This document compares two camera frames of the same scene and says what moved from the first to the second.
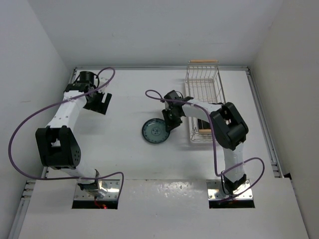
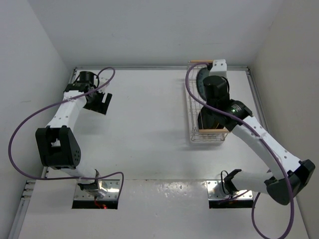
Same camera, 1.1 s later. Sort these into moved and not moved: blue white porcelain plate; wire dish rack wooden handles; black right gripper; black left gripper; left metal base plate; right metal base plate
Moved: black right gripper; blue white porcelain plate
Not moved: right metal base plate; wire dish rack wooden handles; left metal base plate; black left gripper
